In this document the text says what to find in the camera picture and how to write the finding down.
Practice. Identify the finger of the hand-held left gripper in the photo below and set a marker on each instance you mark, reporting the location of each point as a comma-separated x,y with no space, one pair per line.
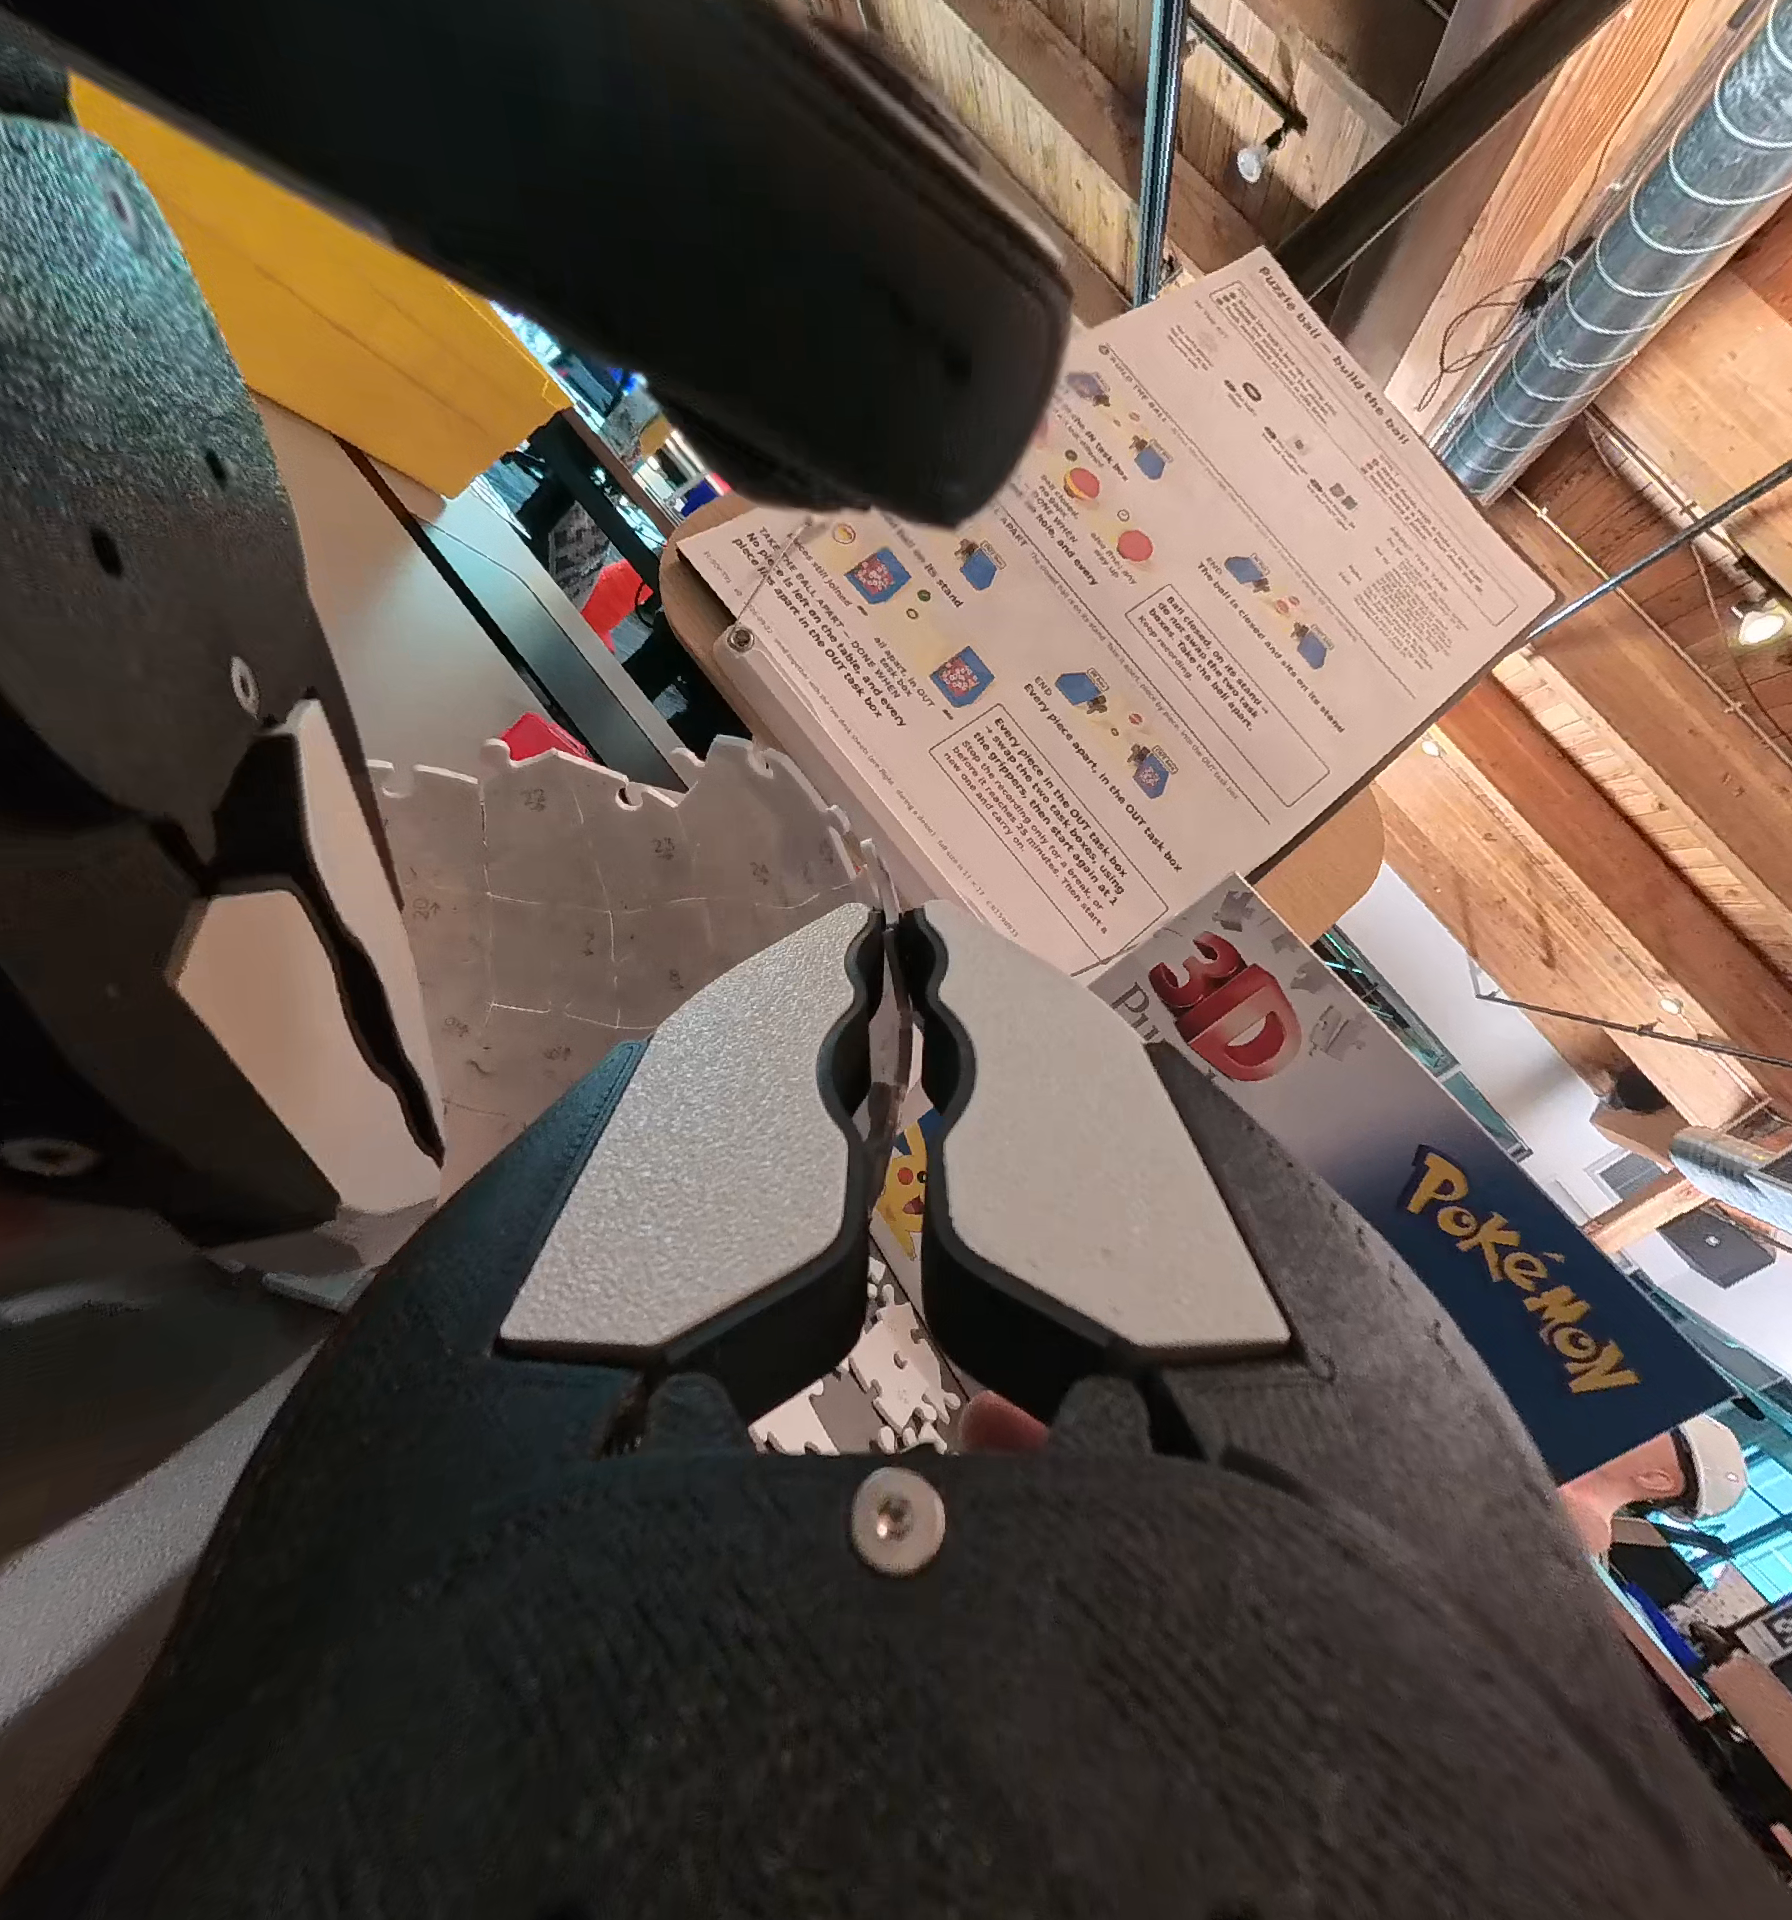
365,870
266,1021

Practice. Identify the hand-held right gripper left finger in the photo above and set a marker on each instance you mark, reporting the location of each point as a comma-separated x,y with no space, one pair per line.
685,1170

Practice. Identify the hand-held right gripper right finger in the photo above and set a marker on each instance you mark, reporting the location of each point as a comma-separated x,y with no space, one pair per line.
1090,1186

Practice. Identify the partly built puzzle ball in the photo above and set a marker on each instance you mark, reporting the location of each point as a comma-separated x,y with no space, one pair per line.
582,900

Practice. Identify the pile of white puzzle pieces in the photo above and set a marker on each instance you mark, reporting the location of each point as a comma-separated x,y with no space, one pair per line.
882,1380

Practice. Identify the blue puzzle box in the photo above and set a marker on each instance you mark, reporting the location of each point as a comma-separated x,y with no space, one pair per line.
1436,1083

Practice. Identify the person's right hand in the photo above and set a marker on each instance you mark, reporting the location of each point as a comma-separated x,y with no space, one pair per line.
1007,1428

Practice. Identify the red plastic object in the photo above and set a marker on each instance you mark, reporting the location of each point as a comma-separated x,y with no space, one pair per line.
543,739

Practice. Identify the dark desk hatch panel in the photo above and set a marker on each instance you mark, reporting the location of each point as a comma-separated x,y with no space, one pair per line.
554,642

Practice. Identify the yellow plastic bin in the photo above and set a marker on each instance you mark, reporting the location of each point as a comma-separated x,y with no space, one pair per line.
356,346

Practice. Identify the red rounded object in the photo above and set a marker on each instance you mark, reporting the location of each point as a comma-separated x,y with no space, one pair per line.
617,593

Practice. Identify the blue storage crate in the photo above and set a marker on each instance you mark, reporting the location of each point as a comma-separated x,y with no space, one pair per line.
706,496

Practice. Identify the laminated instruction sheet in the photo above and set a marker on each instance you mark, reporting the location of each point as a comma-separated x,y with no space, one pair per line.
1211,600

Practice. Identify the ceiling spotlight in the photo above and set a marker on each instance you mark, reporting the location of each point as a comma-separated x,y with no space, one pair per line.
1760,622
1254,158

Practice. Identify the black wall speaker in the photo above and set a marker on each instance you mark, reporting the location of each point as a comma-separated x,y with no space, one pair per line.
1714,1247

